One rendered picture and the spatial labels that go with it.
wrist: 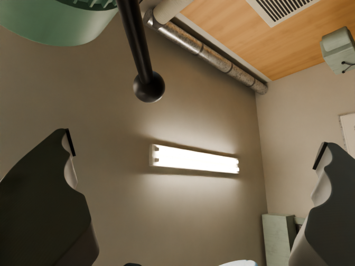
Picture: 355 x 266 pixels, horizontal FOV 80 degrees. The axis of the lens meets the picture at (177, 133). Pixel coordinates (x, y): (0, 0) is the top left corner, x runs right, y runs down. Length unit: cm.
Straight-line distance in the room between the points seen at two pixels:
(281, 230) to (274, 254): 30
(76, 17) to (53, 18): 2
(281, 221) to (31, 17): 294
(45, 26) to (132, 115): 155
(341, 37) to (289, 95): 133
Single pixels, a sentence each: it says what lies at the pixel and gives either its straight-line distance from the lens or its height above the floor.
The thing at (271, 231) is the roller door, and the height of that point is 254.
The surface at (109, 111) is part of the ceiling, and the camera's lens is 171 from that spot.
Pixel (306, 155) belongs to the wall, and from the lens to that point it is 318.
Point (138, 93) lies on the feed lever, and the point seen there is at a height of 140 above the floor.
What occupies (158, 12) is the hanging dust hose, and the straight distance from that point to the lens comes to 210.
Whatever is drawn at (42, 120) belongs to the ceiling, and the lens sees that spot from 155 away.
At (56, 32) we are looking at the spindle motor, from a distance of 30.
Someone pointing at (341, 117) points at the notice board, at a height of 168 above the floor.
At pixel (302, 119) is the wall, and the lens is 327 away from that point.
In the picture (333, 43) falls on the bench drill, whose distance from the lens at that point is 230.
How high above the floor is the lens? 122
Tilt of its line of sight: 46 degrees up
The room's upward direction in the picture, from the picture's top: 106 degrees counter-clockwise
